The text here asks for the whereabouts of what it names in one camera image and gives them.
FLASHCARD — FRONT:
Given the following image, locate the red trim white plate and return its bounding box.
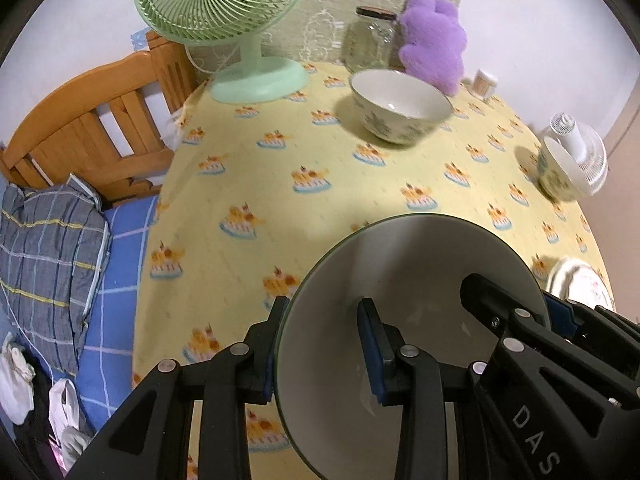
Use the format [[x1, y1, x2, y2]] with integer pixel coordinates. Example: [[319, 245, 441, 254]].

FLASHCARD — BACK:
[[546, 257, 615, 311]]

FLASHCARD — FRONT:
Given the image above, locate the floral bowl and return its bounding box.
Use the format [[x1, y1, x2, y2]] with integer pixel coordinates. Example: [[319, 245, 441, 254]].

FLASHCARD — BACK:
[[349, 68, 454, 146], [276, 214, 546, 479], [537, 136, 589, 203]]

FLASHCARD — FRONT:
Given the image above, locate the blue plaid bed sheet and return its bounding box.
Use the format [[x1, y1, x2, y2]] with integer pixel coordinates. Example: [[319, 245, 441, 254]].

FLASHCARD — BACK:
[[0, 194, 162, 434]]

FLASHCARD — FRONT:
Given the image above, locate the yellow patterned tablecloth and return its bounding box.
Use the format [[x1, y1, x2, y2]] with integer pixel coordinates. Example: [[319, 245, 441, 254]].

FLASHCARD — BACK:
[[130, 58, 618, 480]]

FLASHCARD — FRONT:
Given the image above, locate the white cloth pile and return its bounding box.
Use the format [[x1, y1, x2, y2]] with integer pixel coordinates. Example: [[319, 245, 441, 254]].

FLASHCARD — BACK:
[[1, 333, 93, 478]]

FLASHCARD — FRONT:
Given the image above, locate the grey plaid pillow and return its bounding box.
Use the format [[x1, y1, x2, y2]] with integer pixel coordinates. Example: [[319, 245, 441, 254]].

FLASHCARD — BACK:
[[1, 174, 111, 376]]

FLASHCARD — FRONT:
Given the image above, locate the white fan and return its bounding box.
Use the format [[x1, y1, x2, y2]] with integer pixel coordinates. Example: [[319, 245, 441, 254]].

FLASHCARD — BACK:
[[540, 113, 608, 197]]

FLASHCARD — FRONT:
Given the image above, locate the toothpick container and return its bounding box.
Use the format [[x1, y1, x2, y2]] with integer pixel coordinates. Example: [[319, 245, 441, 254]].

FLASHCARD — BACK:
[[471, 70, 498, 101]]

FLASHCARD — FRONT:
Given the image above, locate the purple plush toy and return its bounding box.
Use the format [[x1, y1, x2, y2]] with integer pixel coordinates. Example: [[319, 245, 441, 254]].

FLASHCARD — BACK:
[[398, 0, 466, 96]]

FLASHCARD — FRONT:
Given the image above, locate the glass jar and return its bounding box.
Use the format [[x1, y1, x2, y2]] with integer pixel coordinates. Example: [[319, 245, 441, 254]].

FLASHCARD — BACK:
[[343, 6, 397, 73]]

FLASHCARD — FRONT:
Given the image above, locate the green desk fan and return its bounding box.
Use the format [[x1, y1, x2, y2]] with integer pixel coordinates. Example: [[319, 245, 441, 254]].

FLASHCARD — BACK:
[[134, 0, 309, 104]]

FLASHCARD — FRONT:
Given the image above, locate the green patterned wall mat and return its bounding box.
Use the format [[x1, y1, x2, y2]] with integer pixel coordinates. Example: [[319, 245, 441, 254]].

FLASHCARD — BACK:
[[186, 0, 469, 74]]

